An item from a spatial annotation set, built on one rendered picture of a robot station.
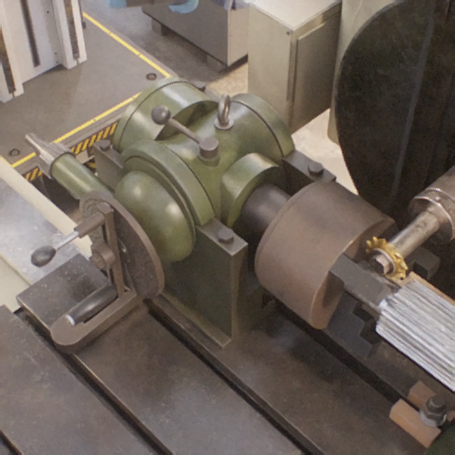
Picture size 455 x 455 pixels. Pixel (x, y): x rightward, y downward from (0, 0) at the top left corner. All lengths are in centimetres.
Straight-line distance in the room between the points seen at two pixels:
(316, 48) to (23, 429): 78
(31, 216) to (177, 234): 76
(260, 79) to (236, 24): 176
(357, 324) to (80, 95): 184
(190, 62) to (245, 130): 222
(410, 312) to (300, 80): 52
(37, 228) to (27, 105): 101
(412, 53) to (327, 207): 26
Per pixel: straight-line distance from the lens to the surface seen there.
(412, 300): 115
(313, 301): 115
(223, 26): 329
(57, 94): 291
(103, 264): 126
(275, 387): 134
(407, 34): 124
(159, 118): 125
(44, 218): 195
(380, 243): 113
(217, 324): 138
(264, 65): 152
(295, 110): 154
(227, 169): 127
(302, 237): 115
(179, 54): 355
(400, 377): 138
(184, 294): 141
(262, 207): 125
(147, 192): 124
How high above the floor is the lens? 216
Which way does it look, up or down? 49 degrees down
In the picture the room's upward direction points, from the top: straight up
